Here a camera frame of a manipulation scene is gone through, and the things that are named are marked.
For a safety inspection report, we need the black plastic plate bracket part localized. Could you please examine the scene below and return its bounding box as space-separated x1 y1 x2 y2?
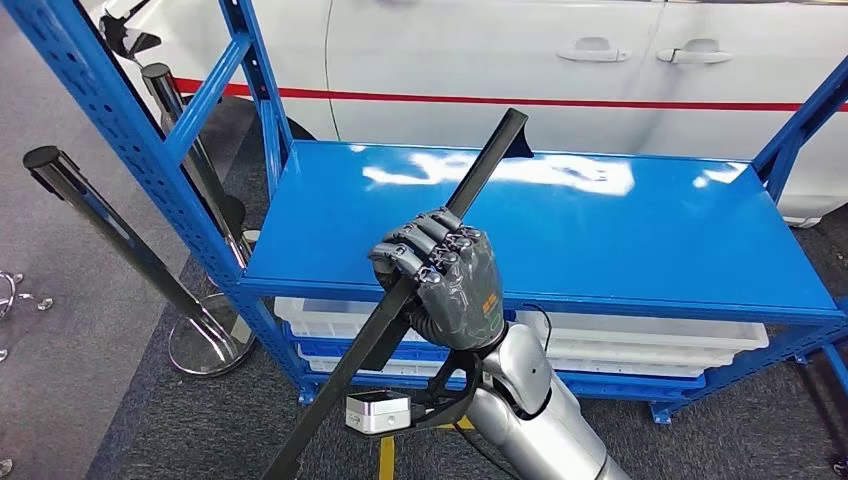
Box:
261 107 535 480

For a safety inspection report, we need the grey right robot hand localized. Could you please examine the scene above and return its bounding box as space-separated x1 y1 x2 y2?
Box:
368 207 508 352

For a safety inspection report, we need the blue metal shelf rack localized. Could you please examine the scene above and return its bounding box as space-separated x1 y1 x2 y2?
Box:
3 0 848 425

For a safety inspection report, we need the yellow floor tape square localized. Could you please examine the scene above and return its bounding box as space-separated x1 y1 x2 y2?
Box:
377 415 476 480

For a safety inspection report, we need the chrome stanchion post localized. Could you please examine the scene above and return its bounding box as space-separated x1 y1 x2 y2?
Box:
140 62 261 270
23 145 256 378

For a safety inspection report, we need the white plastic crate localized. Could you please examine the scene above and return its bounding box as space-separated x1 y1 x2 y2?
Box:
546 344 737 379
513 309 771 352
273 296 425 342
296 344 465 379

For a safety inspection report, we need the white car with red stripe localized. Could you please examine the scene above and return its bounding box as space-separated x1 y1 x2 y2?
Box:
79 0 848 230

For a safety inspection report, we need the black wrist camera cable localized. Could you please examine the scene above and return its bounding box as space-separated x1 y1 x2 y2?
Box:
519 303 553 352

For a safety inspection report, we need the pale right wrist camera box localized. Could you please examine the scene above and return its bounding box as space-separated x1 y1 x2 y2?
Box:
344 389 413 437

